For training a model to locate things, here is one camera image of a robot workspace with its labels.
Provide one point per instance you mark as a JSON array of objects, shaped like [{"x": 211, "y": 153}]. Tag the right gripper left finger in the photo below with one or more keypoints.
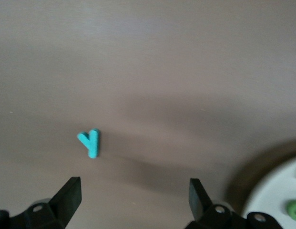
[{"x": 59, "y": 205}]

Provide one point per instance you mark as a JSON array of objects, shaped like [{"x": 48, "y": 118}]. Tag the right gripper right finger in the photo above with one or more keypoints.
[{"x": 205, "y": 210}]

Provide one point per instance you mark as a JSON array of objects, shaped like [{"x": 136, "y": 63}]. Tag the teal letter y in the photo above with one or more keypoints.
[{"x": 91, "y": 143}]

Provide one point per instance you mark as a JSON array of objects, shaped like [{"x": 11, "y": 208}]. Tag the green letter b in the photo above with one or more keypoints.
[{"x": 292, "y": 210}]

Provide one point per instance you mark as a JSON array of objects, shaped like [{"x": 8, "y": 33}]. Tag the beige brown plate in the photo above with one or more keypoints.
[{"x": 269, "y": 190}]

